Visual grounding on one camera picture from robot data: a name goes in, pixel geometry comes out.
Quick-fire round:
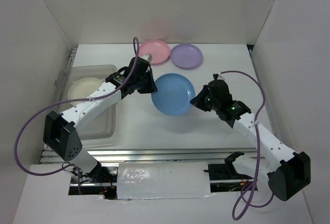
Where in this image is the blue plastic plate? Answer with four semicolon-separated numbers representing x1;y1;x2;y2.
151;73;195;116

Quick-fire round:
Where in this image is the cream plastic plate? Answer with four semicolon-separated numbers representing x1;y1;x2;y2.
68;77;103;99

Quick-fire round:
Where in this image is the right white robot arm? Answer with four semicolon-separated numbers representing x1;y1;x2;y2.
190;80;311;201

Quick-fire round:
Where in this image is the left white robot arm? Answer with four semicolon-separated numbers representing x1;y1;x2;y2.
43;54;157;183

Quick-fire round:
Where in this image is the clear plastic bin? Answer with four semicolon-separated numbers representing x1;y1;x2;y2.
54;64;117;140

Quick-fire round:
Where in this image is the pink plastic plate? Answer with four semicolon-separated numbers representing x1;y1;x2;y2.
139;40;171;65

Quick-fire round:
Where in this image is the purple plate far right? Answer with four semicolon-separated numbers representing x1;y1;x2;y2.
170;44;203;69

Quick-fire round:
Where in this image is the white foil-edged board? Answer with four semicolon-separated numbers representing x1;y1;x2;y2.
117;162;211;200

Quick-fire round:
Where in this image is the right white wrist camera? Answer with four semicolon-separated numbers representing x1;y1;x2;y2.
212;73;225;81

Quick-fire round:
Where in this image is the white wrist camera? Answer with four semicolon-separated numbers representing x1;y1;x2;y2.
139;54;153;63
212;73;225;81

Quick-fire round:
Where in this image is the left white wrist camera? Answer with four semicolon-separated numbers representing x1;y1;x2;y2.
139;54;153;63

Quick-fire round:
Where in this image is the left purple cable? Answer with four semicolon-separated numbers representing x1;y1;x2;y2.
14;37;140;196

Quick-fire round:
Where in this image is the purple cable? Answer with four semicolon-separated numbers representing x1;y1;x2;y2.
220;70;275;221
14;37;140;196

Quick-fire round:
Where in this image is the aluminium right side rail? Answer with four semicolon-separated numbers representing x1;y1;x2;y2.
246;44;279;137

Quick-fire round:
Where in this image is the aluminium rail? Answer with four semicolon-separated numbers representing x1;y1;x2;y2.
246;44;279;137
41;148;258;163

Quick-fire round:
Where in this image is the aluminium front rail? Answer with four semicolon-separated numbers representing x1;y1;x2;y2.
41;148;258;163

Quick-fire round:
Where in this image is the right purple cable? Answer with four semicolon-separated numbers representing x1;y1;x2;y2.
220;70;275;221

